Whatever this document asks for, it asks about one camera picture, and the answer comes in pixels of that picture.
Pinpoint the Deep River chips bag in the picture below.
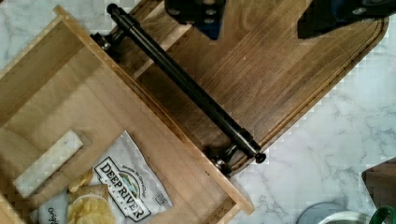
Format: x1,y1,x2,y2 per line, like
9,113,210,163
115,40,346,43
32,132,173,224

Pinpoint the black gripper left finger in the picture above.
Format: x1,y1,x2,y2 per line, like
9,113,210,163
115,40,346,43
164,0,226,40

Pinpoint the light wooden drawer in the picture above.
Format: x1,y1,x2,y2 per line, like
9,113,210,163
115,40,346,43
1,6,254,224

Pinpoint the black drawer handle bar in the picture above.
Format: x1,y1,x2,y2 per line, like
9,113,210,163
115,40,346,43
91,4,266,176

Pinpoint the clear plastic lidded container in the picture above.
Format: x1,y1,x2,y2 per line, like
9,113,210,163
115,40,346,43
296,203,371,224

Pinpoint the dark wooden cutting board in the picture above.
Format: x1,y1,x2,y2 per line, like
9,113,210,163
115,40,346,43
112,0,389,174

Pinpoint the white marble block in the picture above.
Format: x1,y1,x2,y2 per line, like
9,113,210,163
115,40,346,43
14,130,87,198

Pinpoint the dark brown wooden box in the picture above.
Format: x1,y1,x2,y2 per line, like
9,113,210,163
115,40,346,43
361,158,396,207

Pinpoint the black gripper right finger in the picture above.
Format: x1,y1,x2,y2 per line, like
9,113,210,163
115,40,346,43
297,0,396,39

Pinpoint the green bucket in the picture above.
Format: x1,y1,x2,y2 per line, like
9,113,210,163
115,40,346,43
369,205,396,224

